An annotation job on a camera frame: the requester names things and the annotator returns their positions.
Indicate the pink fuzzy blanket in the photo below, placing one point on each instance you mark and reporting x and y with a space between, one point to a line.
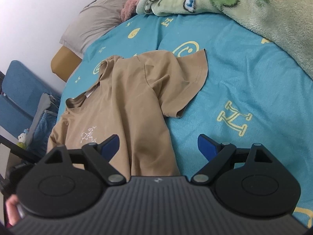
129 10

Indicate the grey cloth on chair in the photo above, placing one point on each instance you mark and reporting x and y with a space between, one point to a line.
45 101

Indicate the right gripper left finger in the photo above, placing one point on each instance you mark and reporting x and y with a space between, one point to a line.
67 182

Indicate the green plush toy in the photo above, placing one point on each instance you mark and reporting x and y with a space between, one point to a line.
22 138

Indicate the mustard yellow headboard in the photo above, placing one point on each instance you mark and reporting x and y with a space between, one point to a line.
64 63

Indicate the person's left hand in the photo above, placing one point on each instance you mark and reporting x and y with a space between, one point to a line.
11 209

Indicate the tan t-shirt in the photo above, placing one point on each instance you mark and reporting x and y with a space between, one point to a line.
131 99

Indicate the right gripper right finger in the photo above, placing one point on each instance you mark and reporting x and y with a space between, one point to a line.
250 182

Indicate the blue covered chair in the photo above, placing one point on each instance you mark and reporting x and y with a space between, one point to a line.
20 94

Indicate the green cartoon fleece blanket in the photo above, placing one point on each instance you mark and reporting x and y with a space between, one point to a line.
287 23

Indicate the blue patterned bed sheet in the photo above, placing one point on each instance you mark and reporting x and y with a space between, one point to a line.
254 93

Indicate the grey pillow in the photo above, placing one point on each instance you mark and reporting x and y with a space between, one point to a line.
94 21

